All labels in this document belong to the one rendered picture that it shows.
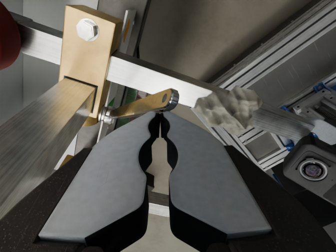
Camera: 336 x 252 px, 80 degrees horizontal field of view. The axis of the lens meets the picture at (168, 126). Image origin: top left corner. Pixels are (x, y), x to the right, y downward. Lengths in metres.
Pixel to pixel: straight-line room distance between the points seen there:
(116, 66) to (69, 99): 0.07
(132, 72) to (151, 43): 0.87
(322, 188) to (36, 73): 0.57
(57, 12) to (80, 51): 0.28
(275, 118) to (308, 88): 0.85
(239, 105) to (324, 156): 0.10
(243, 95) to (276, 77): 0.80
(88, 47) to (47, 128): 0.11
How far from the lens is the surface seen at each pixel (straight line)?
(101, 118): 0.29
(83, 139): 0.52
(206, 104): 0.26
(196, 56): 1.14
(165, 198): 0.44
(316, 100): 1.01
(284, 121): 0.32
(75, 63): 0.25
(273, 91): 1.09
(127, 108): 0.20
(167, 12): 1.10
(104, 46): 0.24
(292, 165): 0.24
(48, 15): 0.53
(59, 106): 0.20
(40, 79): 0.58
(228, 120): 0.28
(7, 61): 0.26
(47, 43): 0.27
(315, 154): 0.24
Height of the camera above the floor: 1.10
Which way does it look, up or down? 59 degrees down
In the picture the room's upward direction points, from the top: 177 degrees clockwise
